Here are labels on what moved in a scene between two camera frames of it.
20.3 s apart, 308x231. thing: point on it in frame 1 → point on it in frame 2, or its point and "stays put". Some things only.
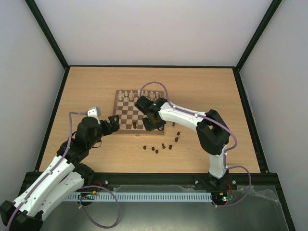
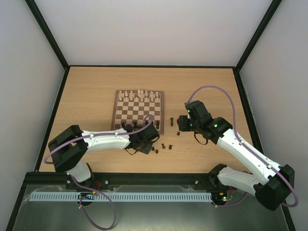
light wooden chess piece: (131, 95) stays put
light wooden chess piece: (152, 96) stays put
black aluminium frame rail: (265, 181) stays put
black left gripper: (115, 126) → (147, 149)
